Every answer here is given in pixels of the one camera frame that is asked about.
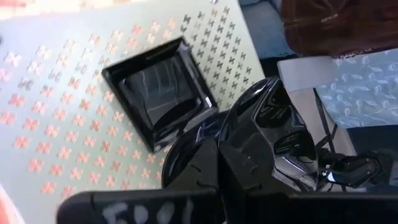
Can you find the pale green perforated metal shelf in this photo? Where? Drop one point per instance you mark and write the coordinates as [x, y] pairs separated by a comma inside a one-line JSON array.
[[46, 93]]

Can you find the grey chair seat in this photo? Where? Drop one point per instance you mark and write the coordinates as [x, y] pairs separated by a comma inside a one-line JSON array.
[[298, 74]]

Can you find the black leaf-shaped plate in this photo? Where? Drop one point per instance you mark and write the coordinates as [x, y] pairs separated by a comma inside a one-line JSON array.
[[280, 109]]

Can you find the light blue patterned cushion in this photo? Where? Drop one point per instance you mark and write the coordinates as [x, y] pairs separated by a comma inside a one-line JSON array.
[[367, 93]]

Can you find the small black square plate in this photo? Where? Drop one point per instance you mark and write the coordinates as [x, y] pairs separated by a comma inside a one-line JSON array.
[[155, 93]]

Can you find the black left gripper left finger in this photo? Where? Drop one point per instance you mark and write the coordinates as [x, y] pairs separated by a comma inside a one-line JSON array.
[[202, 174]]

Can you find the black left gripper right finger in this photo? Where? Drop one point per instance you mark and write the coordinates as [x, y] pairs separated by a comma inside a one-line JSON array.
[[242, 186]]

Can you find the brown leather bag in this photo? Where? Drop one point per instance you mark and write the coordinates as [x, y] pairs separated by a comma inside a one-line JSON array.
[[342, 25]]

